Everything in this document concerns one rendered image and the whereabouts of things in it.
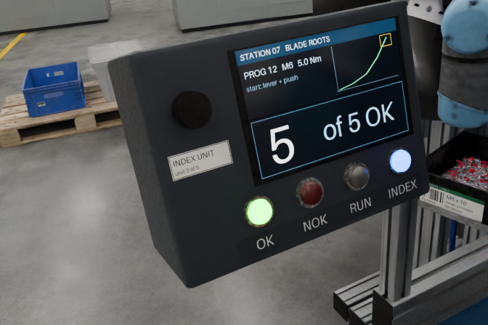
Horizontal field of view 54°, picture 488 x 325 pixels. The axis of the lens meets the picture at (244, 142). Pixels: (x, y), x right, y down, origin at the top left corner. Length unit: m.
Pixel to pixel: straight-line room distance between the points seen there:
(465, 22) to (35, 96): 3.31
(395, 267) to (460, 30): 0.32
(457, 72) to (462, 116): 0.07
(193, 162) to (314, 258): 1.76
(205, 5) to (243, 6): 0.51
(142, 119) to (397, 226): 0.36
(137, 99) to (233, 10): 6.23
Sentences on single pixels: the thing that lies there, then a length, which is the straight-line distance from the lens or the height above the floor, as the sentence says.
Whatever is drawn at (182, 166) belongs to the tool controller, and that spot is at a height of 1.17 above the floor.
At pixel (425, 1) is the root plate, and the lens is 1.18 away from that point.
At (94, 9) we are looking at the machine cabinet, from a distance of 8.06.
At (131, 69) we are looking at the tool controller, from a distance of 0.36.
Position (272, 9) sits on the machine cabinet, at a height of 0.17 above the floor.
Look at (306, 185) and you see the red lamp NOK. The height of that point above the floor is 1.13.
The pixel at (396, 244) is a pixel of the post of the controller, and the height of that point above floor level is 0.95.
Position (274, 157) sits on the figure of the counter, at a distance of 0.39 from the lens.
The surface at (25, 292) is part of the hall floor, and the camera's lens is 2.27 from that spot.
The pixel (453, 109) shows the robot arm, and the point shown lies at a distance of 0.76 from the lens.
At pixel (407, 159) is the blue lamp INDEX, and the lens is 0.47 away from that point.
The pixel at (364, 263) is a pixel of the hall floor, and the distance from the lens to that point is 2.09.
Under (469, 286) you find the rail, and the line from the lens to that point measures 0.79.
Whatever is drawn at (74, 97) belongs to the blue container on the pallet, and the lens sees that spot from 3.73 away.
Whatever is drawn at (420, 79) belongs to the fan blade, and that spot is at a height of 0.99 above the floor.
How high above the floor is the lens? 1.34
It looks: 25 degrees down
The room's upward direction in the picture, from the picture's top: 5 degrees counter-clockwise
